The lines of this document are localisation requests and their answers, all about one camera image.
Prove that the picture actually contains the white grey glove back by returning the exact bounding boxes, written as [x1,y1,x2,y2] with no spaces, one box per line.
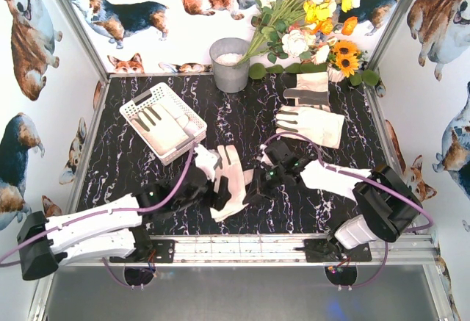
[283,72,330,112]

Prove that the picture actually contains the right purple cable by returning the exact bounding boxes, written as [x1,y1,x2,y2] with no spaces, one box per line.
[261,132,434,288]

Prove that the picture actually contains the purple cable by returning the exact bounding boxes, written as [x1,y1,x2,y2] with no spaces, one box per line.
[261,132,434,288]
[0,146,194,288]

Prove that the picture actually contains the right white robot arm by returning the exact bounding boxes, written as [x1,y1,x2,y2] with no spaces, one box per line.
[244,141,422,250]

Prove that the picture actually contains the black base bracket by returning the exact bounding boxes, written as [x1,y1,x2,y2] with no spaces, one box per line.
[109,239,176,263]
[294,239,372,263]

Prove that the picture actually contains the grey metal bucket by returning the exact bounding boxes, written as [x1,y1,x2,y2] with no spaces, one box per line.
[209,37,250,93]

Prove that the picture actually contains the white glove long cuff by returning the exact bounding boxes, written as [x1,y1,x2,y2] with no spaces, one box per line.
[131,104,192,157]

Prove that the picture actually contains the right black base bracket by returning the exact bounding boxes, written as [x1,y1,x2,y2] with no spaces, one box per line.
[294,239,372,263]

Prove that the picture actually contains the aluminium front rail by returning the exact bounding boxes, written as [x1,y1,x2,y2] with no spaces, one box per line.
[71,234,438,267]

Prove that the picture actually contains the white plastic storage basket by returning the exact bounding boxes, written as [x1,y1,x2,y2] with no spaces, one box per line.
[120,82,207,166]

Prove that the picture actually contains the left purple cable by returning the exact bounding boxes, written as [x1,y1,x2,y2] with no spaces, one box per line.
[0,146,194,288]

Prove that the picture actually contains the left black base bracket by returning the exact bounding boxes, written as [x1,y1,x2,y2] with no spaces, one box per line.
[109,239,176,263]

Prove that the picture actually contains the artificial flower bouquet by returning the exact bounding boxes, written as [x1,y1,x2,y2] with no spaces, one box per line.
[236,0,382,86]

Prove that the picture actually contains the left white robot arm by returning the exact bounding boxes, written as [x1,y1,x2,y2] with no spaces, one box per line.
[17,165,231,281]

